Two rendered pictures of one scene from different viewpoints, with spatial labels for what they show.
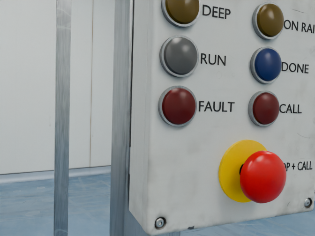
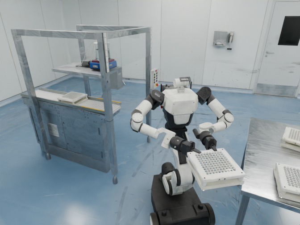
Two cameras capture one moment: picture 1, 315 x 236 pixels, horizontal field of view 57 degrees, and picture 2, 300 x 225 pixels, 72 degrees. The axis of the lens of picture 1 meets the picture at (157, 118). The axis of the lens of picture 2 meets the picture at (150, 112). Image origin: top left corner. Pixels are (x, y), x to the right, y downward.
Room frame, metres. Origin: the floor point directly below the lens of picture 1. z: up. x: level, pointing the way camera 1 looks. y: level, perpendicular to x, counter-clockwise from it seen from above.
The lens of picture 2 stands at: (-1.73, 1.90, 1.84)
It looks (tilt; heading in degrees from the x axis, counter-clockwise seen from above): 25 degrees down; 317
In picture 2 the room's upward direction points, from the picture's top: straight up
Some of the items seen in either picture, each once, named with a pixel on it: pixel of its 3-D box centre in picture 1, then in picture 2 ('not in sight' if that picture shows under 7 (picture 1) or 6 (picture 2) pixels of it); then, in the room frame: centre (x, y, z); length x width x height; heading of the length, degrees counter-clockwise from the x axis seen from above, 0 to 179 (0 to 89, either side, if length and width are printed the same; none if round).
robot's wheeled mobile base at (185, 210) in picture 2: not in sight; (174, 192); (-0.77, 0.65, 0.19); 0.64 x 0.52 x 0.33; 148
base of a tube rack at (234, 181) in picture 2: not in sight; (213, 170); (-1.29, 0.98, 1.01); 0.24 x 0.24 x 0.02; 57
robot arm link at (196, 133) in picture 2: not in sight; (202, 135); (-1.05, 0.74, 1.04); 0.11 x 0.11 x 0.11; 50
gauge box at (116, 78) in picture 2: not in sight; (111, 78); (0.17, 0.69, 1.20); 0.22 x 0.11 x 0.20; 22
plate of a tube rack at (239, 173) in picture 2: not in sight; (214, 163); (-1.29, 0.98, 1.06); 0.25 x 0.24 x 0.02; 147
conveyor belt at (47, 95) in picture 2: not in sight; (68, 102); (0.66, 1.02, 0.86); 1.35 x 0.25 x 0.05; 22
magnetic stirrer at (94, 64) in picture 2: not in sight; (103, 64); (0.16, 0.77, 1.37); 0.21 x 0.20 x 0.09; 112
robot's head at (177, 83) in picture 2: not in sight; (180, 84); (-0.75, 0.65, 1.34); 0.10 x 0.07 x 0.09; 58
